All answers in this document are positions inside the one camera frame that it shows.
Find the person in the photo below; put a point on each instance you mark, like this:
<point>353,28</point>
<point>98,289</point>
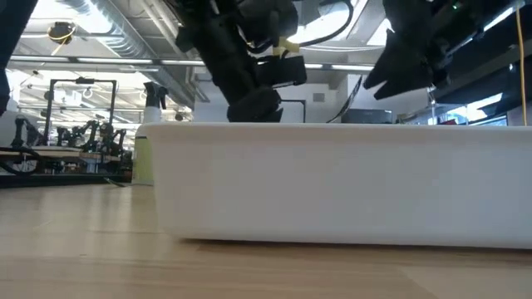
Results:
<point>12,25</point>

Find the background workbench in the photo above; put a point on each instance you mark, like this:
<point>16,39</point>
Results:
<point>62,153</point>

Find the spray bottle with yellow liquid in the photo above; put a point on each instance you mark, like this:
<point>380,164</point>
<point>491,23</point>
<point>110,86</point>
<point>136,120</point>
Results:
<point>143,158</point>

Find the black spoon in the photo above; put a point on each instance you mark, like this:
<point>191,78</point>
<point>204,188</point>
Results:
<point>353,93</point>

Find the grey wall vent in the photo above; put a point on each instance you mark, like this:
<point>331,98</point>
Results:
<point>318,97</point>

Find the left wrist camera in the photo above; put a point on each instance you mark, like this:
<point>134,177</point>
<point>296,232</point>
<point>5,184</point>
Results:
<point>266,21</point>

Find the black gantry frame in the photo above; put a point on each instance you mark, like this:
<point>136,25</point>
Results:
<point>83,80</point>

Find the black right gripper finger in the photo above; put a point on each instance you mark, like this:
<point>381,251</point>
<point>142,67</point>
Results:
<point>409,83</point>
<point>399,58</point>

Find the black round hoop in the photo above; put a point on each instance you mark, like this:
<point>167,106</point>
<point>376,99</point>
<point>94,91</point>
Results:
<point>36,159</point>

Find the background black robot arm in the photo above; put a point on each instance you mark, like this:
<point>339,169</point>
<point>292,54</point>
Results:
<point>104,137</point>
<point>21,128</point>

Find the silver pole with black head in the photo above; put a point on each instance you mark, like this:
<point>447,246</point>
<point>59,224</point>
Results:
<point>432,108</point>

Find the long ceiling light strip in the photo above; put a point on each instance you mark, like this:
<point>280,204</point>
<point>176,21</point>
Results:
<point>112,60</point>

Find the small iridescent teaspoon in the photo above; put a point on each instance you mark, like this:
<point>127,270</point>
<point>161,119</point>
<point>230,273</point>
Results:
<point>118,182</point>

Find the dark monitor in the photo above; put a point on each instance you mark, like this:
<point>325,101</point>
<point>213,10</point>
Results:
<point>374,115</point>

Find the small red object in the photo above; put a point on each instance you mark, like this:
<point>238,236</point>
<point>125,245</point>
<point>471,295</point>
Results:
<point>449,121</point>

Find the white cutlery tray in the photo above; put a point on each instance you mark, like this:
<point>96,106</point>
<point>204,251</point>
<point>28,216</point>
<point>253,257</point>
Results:
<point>332,187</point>

